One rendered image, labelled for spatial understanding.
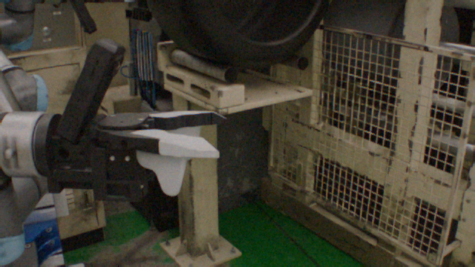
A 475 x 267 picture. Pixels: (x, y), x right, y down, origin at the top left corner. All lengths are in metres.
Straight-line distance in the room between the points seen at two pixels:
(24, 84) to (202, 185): 0.90
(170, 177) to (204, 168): 1.45
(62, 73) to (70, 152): 1.41
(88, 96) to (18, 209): 0.20
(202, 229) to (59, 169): 1.53
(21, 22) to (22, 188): 0.66
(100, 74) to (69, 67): 1.44
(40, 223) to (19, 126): 0.82
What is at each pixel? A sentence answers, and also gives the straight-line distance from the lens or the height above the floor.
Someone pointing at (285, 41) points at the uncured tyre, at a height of 0.98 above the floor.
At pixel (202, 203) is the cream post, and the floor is 0.28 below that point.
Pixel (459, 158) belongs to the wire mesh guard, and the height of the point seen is 0.70.
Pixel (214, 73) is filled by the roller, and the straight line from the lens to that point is 1.43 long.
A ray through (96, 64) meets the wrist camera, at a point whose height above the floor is 1.14.
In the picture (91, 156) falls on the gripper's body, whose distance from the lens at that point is 0.51.
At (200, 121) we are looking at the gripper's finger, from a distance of 0.57.
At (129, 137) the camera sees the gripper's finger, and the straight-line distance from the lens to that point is 0.46.
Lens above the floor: 1.24
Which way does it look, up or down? 21 degrees down
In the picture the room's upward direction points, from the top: straight up
